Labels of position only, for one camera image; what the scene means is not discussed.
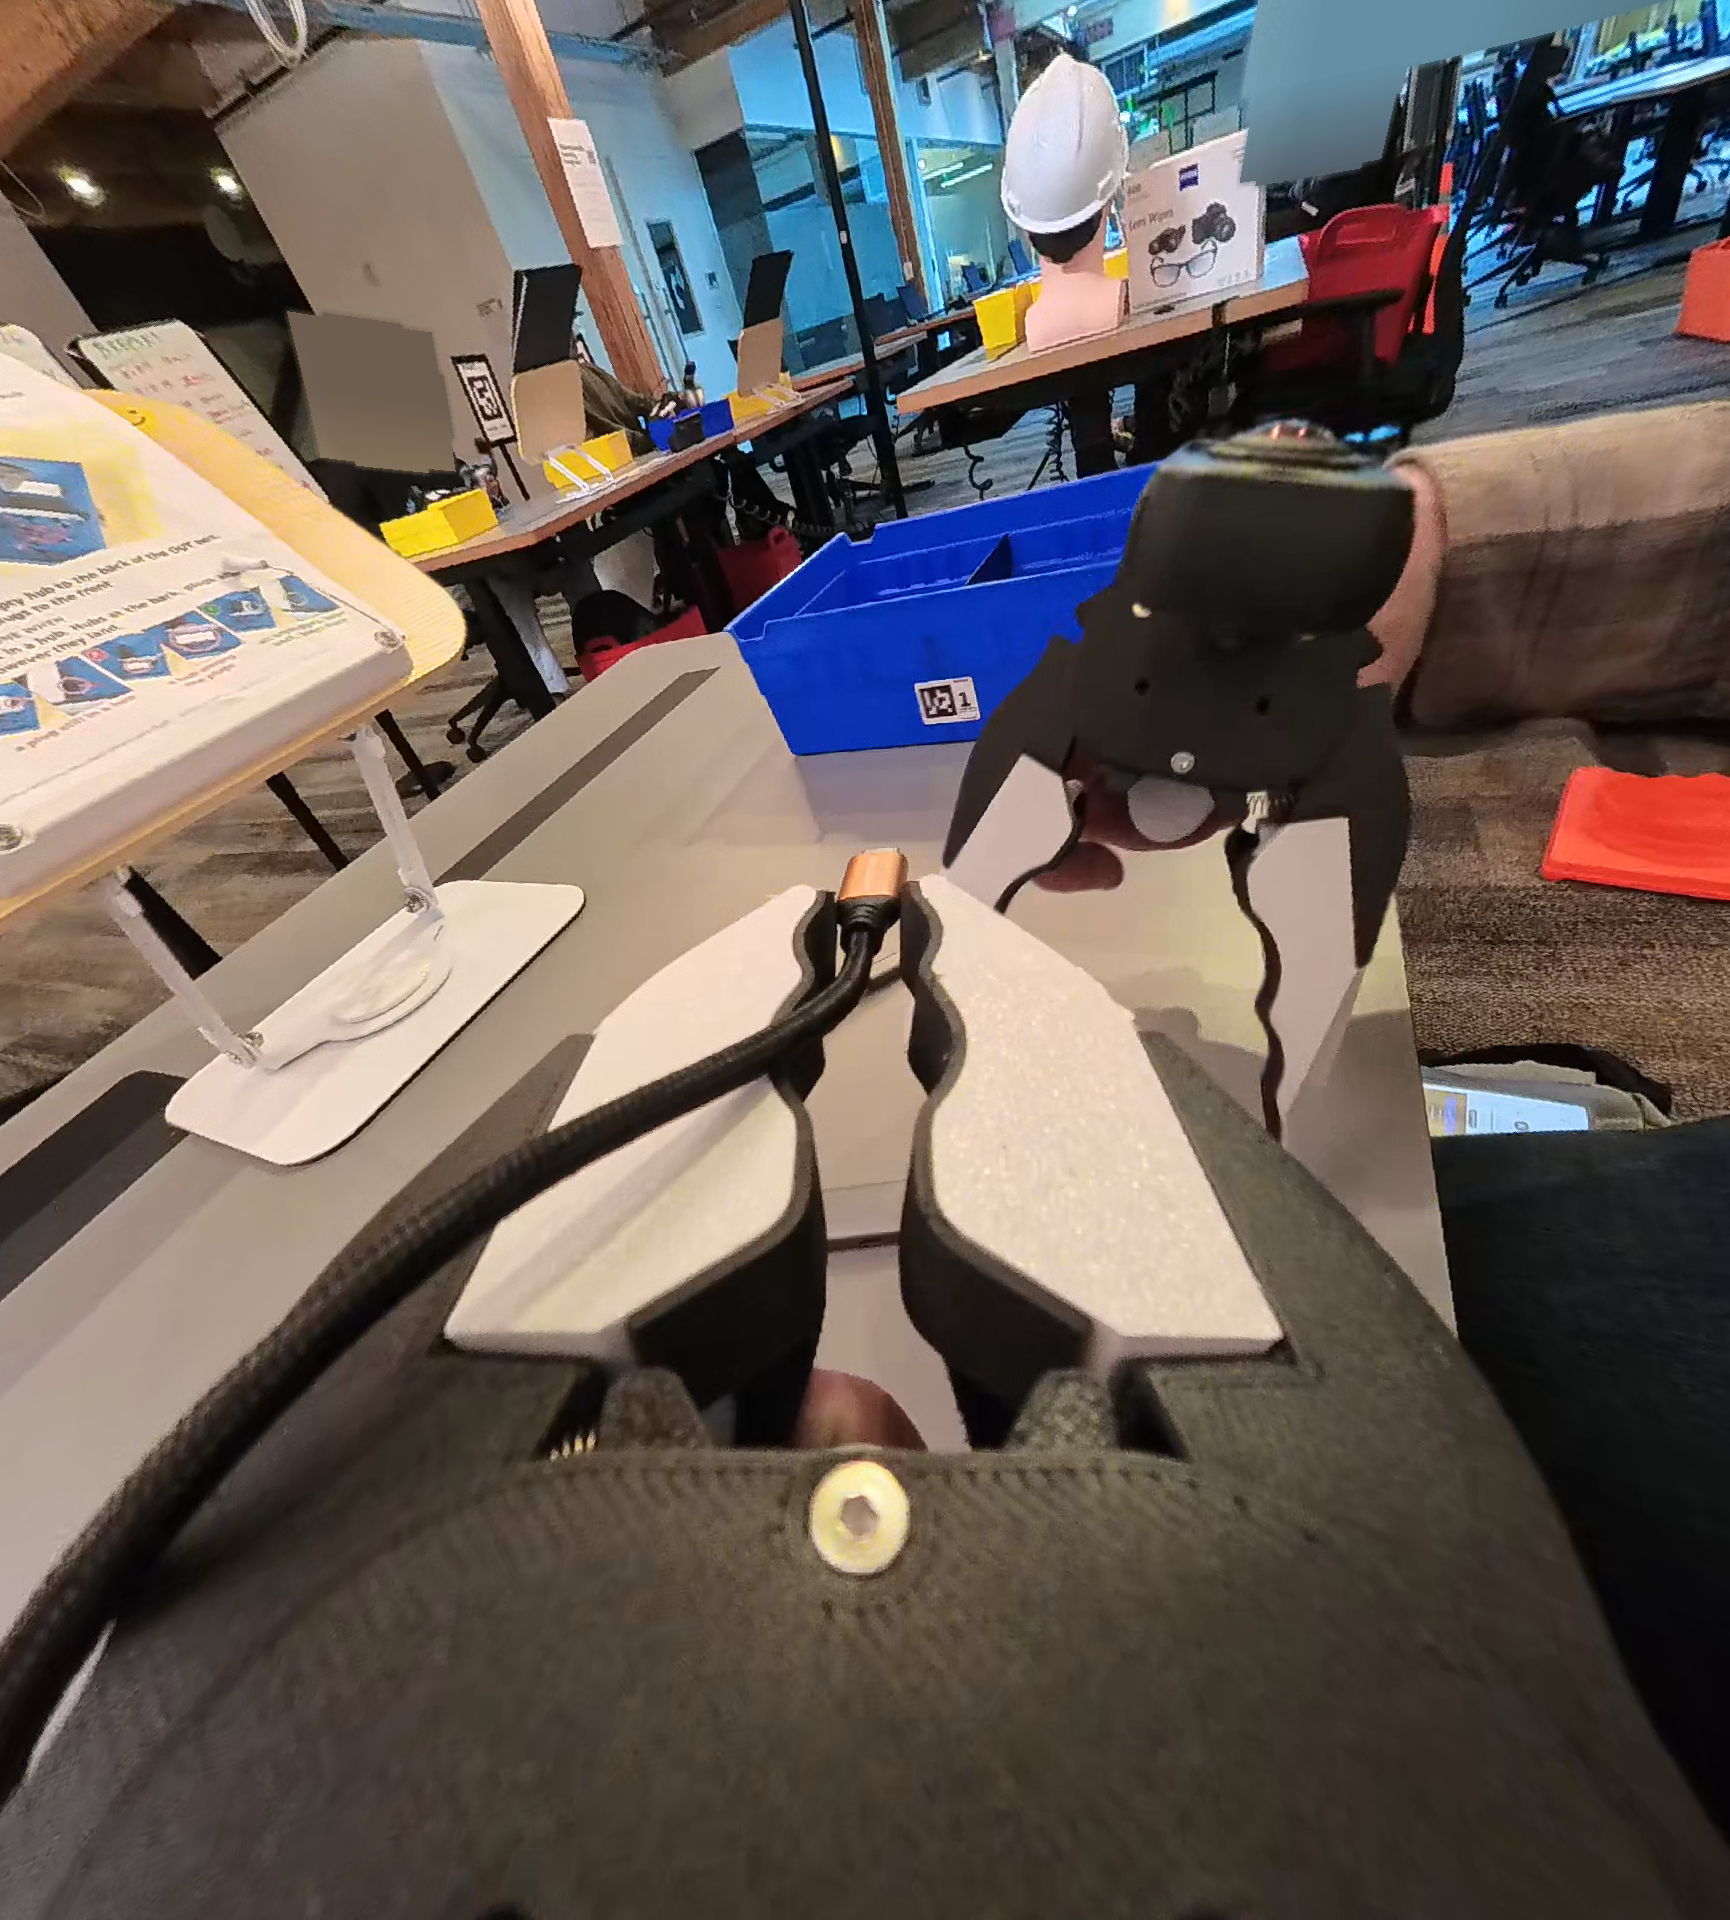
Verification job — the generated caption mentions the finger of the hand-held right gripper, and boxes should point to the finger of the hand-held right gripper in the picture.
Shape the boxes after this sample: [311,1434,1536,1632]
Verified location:
[1123,773,1216,853]

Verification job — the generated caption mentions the black and tan display board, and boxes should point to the black and tan display board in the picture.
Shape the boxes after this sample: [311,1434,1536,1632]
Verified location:
[507,263,591,469]

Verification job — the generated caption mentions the paper notice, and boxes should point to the paper notice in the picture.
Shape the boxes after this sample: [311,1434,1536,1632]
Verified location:
[545,115,627,251]

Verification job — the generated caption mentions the white document stand with instructions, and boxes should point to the white document stand with instructions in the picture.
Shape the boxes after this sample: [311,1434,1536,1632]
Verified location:
[0,311,470,966]

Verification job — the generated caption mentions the white hard hat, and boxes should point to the white hard hat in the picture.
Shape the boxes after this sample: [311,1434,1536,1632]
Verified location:
[997,51,1132,238]

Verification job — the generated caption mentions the person's dark clothing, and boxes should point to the person's dark clothing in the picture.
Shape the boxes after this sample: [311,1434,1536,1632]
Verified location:
[1432,1080,1730,1920]

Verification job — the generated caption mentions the red office chair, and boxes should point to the red office chair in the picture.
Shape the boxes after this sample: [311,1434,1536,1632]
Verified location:
[1261,202,1467,440]

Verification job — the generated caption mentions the wooden post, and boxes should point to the wooden post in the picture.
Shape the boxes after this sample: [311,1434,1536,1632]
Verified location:
[473,0,667,396]

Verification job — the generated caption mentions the black pole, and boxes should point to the black pole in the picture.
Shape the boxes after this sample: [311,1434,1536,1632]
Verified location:
[790,0,910,519]

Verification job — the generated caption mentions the white box with glasses print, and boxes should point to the white box with glasses print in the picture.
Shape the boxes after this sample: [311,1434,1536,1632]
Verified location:
[1120,130,1268,318]

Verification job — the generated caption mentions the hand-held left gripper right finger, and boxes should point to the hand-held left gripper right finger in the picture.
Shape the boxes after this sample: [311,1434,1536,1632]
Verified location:
[898,874,1288,1453]

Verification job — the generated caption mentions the small whiteboard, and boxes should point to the small whiteboard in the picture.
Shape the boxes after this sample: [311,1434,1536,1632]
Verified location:
[65,318,320,489]

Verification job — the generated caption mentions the braided black cable orange plugs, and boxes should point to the braided black cable orange plugs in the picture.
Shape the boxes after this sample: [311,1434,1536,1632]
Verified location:
[0,844,911,1895]

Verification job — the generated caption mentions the large blue plastic bin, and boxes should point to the large blue plastic bin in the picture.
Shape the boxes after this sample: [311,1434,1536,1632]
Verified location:
[723,462,1161,759]

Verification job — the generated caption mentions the pink mannequin head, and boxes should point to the pink mannequin head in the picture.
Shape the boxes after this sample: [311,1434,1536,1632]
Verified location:
[1021,221,1129,357]

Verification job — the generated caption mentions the person's right forearm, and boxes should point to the person's right forearm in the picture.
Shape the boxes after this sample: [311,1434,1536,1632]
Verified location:
[1390,396,1730,739]

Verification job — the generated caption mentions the person's right hand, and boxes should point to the person's right hand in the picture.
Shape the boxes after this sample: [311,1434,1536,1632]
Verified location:
[1035,449,1444,898]

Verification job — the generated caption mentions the smooth black cable orange plugs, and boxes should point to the smooth black cable orange plugs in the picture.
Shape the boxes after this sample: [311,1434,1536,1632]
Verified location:
[992,793,1289,1145]

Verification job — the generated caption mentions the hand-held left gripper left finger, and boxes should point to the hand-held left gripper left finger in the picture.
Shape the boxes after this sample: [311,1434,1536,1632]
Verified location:
[441,883,830,1449]

